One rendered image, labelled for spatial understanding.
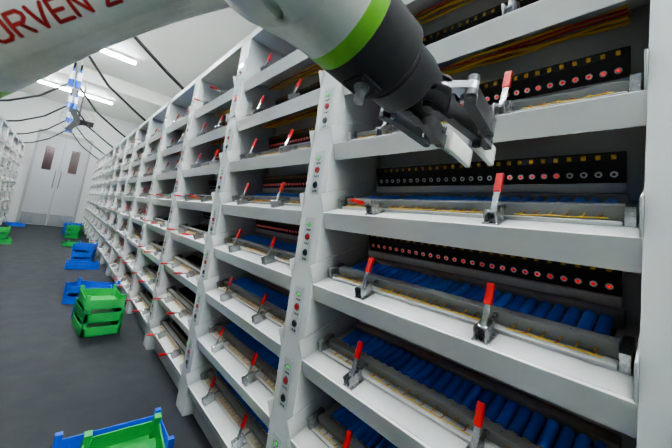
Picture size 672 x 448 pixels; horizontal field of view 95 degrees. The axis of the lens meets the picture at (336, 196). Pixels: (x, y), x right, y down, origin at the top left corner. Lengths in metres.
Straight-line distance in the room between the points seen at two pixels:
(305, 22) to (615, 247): 0.45
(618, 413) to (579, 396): 0.04
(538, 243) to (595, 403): 0.20
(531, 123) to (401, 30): 0.34
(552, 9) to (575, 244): 0.38
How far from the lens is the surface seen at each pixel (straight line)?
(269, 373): 1.14
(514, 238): 0.55
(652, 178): 0.53
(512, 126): 0.60
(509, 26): 0.69
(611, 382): 0.56
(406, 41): 0.31
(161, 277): 2.14
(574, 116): 0.58
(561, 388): 0.56
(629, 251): 0.53
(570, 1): 0.67
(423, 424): 0.71
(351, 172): 0.89
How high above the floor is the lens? 0.83
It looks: 6 degrees up
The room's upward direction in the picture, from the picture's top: 8 degrees clockwise
